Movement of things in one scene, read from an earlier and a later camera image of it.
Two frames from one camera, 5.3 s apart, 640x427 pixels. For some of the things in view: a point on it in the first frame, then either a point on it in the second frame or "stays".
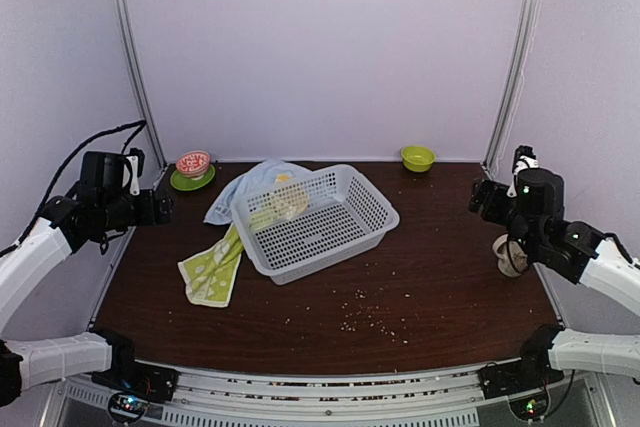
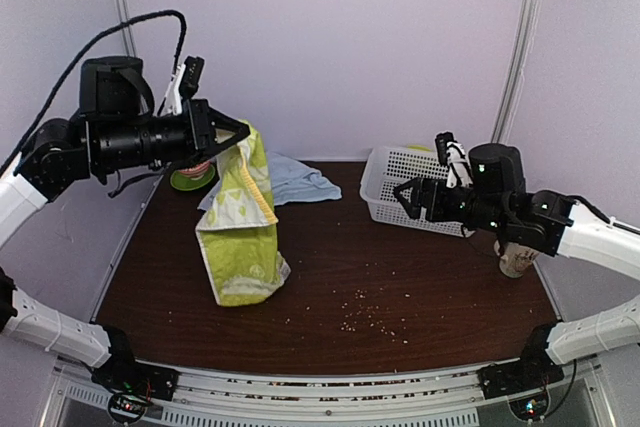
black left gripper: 148,215 to 201,118
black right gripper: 479,196 to 423,188
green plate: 182,182 stays
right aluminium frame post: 510,94 stays
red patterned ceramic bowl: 194,164 stays
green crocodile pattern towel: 210,273 to 243,258
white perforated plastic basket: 313,221 to 386,170
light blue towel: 258,178 to 290,183
